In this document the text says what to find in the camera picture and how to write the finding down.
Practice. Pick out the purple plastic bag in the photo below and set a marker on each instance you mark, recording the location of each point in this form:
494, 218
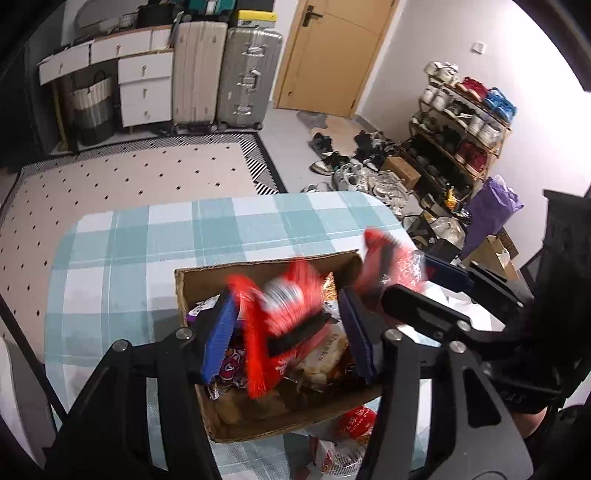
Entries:
494, 207

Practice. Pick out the small brown carton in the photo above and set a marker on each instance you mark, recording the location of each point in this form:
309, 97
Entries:
400, 171

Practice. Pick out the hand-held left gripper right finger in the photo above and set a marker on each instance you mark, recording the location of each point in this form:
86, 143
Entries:
360, 341

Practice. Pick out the wooden shoe rack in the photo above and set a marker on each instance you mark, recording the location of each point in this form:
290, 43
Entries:
461, 138

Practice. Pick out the teal suitcase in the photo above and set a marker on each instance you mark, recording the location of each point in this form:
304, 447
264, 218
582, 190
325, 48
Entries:
210, 5

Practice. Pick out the brown cardboard box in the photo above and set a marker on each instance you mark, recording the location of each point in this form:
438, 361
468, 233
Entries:
258, 427

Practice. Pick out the silver suitcase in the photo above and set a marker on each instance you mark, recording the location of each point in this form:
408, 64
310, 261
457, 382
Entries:
247, 78

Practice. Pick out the woven laundry basket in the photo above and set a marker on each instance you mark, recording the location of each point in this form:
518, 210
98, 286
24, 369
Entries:
92, 106

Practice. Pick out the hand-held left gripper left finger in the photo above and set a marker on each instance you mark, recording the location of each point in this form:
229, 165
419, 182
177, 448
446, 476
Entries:
219, 337

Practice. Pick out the wall light switch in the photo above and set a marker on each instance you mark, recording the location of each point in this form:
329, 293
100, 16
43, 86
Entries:
479, 47

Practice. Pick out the black container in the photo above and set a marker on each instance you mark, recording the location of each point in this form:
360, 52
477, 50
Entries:
154, 16

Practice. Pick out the red black snack packet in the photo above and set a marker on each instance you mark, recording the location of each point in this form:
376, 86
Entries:
272, 323
383, 258

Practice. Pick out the checkered tablecloth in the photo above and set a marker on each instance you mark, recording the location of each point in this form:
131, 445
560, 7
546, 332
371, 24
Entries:
138, 258

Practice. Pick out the yellow black box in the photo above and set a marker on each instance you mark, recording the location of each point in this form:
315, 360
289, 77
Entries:
256, 18

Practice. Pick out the wooden door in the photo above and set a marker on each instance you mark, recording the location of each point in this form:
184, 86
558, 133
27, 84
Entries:
332, 55

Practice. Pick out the pink dotted rug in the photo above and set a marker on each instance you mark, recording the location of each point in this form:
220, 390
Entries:
115, 180

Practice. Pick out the beige suitcase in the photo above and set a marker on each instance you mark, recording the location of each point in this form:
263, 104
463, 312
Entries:
198, 74

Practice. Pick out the person's right forearm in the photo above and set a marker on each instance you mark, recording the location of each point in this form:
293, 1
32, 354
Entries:
531, 422

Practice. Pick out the grey door mat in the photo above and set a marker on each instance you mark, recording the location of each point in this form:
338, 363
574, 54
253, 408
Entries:
311, 119

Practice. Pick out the white desk with drawers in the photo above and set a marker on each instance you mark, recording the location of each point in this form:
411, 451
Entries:
138, 92

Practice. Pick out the red and white snack packet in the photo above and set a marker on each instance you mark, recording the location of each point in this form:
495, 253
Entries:
341, 443

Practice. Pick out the purple snack packet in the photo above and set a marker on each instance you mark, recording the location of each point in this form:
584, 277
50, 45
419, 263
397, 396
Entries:
231, 364

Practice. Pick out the clear cracker packet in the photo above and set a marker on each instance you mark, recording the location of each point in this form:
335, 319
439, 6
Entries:
323, 355

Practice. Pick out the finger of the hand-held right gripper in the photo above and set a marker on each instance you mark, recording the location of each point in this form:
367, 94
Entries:
415, 307
445, 272

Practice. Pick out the pile of shoes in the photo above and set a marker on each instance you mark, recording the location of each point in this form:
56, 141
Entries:
360, 175

